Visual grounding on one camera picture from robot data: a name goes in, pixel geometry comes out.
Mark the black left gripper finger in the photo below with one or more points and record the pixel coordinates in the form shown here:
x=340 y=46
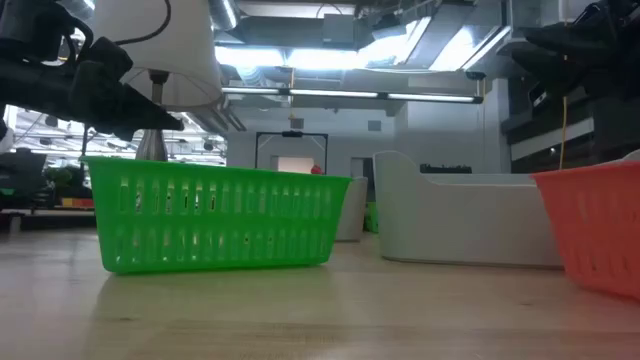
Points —
x=152 y=120

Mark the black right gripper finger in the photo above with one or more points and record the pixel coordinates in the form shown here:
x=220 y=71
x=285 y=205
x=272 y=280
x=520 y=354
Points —
x=550 y=67
x=560 y=36

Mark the large white plastic bin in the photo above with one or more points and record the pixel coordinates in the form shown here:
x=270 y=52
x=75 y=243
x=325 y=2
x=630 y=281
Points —
x=460 y=225

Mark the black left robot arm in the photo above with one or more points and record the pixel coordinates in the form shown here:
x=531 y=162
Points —
x=30 y=85

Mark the white shade table lamp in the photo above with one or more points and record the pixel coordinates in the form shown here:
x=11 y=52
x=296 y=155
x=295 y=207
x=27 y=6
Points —
x=170 y=55

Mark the dark shelving unit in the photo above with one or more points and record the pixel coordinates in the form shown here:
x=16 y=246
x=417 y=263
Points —
x=580 y=150

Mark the red box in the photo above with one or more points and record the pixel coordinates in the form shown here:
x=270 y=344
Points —
x=84 y=202

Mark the yellow box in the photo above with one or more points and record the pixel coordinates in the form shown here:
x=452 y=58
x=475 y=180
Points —
x=66 y=202

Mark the large green slotted plastic basket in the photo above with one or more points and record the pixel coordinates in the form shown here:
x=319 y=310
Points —
x=225 y=220

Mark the black background equipment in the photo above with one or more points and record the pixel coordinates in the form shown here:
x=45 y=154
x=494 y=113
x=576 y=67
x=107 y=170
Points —
x=445 y=169

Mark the large orange slotted plastic basket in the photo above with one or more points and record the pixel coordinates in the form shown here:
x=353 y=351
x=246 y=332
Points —
x=600 y=225

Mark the small red object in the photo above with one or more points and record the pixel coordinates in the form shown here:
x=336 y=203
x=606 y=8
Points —
x=316 y=170

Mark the long linear ceiling light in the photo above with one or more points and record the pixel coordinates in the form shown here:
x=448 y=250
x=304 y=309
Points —
x=350 y=94

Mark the small grey plastic bin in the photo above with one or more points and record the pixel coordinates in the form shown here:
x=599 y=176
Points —
x=352 y=210

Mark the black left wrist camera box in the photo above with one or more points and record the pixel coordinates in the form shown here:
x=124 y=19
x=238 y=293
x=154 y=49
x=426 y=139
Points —
x=110 y=57

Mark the black frame stand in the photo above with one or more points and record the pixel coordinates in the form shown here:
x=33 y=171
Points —
x=256 y=150

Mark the silver ventilation duct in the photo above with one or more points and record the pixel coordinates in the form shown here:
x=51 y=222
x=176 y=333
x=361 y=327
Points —
x=224 y=12

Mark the grey square wall box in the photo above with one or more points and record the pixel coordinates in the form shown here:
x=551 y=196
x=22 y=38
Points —
x=374 y=125
x=296 y=123

